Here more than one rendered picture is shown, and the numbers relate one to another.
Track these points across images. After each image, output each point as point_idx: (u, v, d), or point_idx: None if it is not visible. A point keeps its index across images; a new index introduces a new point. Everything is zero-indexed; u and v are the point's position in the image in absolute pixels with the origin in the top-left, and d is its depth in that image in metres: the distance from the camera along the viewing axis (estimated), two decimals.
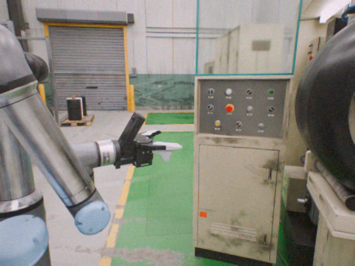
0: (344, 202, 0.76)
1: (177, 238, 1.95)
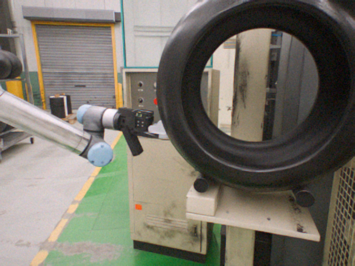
0: (210, 180, 0.76)
1: (122, 231, 1.96)
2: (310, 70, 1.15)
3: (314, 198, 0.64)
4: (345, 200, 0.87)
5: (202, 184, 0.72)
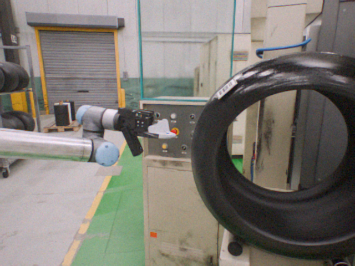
0: (231, 234, 0.78)
1: (135, 255, 1.97)
2: (331, 111, 1.16)
3: (337, 265, 0.66)
4: None
5: (231, 249, 0.73)
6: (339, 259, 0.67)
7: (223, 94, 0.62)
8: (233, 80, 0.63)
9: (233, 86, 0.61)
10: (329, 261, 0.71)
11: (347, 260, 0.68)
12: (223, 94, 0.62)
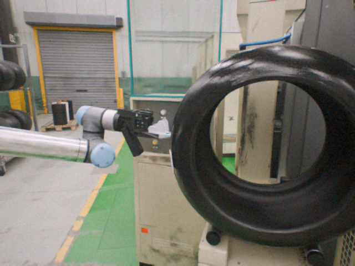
0: (209, 225, 0.79)
1: (128, 251, 1.99)
2: (316, 106, 1.18)
3: (308, 252, 0.68)
4: (352, 245, 0.90)
5: (209, 239, 0.75)
6: (310, 246, 0.69)
7: (172, 166, 0.71)
8: (170, 152, 0.72)
9: (171, 156, 0.70)
10: (304, 250, 0.72)
11: (319, 247, 0.69)
12: (172, 167, 0.71)
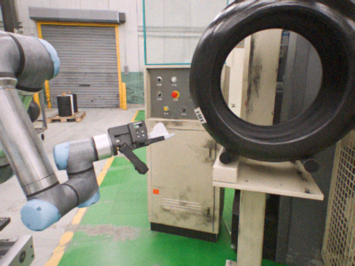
0: None
1: (139, 216, 2.12)
2: (314, 65, 1.31)
3: (307, 171, 0.82)
4: (344, 174, 1.03)
5: (225, 160, 0.88)
6: (303, 167, 0.83)
7: (203, 117, 0.85)
8: (196, 109, 0.87)
9: (199, 110, 0.85)
10: None
11: (303, 160, 0.84)
12: (203, 118, 0.85)
